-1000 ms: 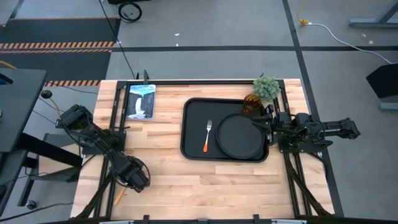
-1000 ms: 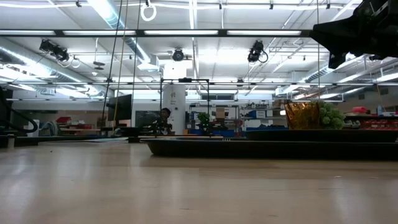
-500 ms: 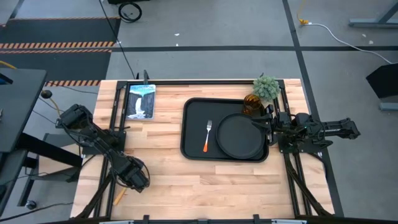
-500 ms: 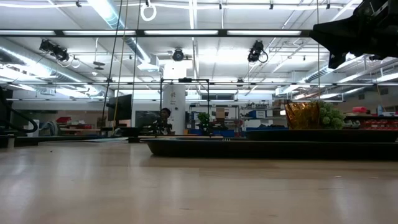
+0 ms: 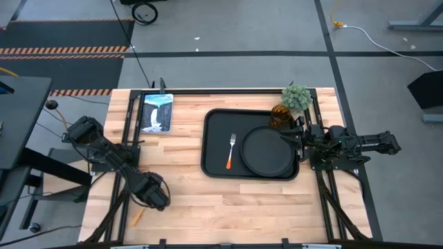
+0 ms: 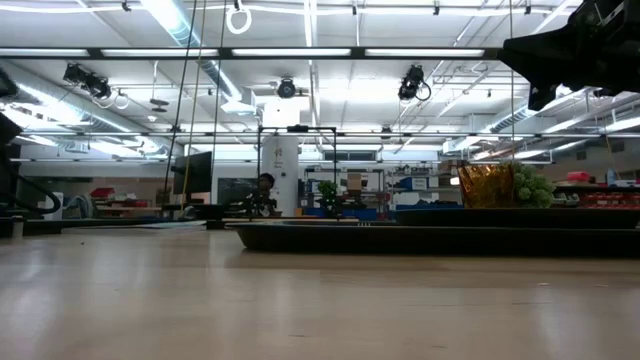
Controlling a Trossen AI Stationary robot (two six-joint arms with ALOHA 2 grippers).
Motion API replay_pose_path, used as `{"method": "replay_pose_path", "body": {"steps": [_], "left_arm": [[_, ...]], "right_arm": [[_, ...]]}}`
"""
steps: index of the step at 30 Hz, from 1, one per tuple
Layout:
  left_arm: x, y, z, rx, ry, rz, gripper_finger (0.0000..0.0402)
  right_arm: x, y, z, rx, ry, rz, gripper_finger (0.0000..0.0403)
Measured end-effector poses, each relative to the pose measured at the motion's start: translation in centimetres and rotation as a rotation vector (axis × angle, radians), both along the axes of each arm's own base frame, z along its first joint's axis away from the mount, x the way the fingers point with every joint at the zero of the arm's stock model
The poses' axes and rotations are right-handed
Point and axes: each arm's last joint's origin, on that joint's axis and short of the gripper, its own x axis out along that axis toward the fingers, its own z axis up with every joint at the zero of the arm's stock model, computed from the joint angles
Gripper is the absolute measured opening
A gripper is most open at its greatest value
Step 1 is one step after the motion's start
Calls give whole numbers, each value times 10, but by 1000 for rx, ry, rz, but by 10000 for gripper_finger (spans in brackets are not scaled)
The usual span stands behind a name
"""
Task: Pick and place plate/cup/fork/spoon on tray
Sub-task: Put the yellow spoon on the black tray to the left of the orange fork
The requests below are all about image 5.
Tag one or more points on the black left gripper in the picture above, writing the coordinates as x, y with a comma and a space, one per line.
152, 192

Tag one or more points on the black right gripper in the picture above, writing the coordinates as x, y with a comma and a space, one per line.
304, 141

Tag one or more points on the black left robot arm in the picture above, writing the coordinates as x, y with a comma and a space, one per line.
110, 155

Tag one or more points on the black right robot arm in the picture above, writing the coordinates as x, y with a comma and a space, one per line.
353, 145

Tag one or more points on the black angular stand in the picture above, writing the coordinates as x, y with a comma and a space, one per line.
427, 90

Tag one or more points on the small green potted plant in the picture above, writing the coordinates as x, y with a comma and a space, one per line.
296, 97

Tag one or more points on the black round plate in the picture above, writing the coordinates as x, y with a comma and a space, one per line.
264, 152

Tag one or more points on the black desk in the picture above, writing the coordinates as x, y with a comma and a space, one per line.
19, 117

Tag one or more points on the waterfall picture book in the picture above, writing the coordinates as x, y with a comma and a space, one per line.
157, 112

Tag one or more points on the amber glass cup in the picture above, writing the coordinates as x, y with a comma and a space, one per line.
280, 115

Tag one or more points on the black plastic tray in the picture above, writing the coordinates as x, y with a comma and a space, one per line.
218, 148

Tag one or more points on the black caster wheel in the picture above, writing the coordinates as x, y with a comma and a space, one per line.
34, 227

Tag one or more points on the black hazard-striped floor mat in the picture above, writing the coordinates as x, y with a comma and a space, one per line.
65, 52

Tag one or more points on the grey metal table leg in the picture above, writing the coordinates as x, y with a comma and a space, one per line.
415, 24

